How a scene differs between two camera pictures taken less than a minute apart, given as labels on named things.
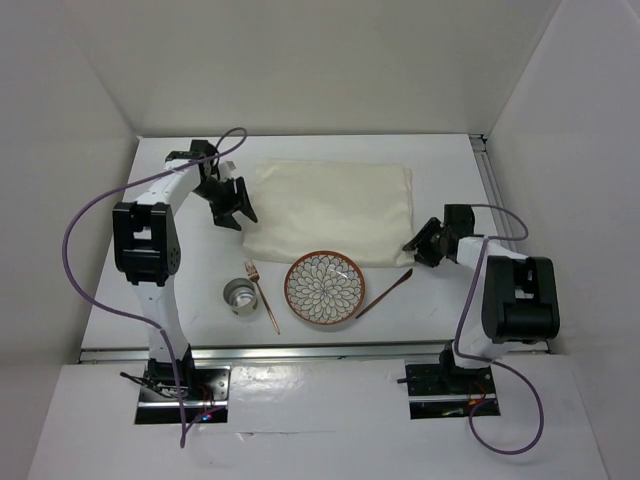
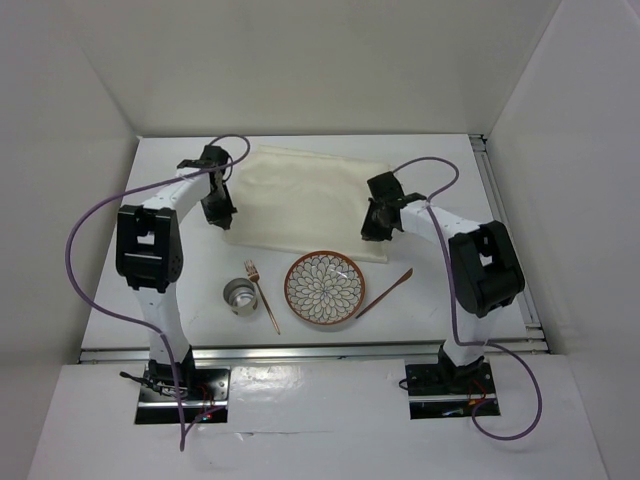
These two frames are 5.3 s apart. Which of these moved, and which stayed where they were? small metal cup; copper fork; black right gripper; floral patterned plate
Moved: black right gripper
Stayed: copper fork; small metal cup; floral patterned plate
